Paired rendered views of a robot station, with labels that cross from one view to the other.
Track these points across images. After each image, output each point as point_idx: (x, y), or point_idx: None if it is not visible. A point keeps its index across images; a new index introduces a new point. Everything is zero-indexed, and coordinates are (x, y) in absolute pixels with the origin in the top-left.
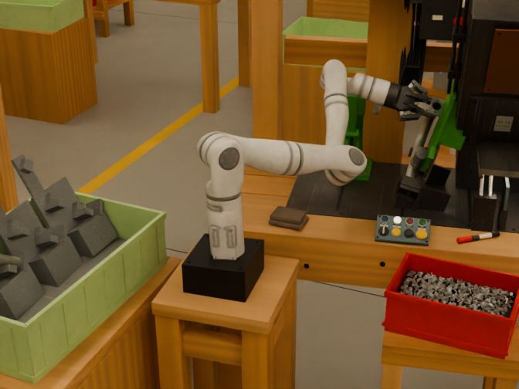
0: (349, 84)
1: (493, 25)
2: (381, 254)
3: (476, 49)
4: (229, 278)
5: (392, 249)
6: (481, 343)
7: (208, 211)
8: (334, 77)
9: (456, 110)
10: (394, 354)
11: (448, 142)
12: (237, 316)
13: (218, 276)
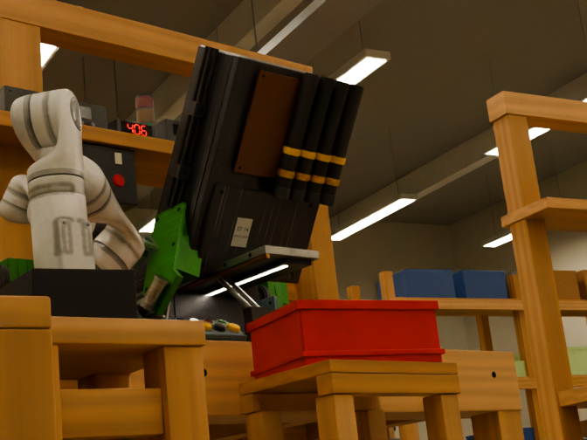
0: None
1: (254, 69)
2: None
3: (235, 104)
4: (112, 284)
5: (211, 347)
6: (415, 345)
7: (45, 199)
8: None
9: (191, 219)
10: (343, 374)
11: (185, 266)
12: (158, 319)
13: (95, 283)
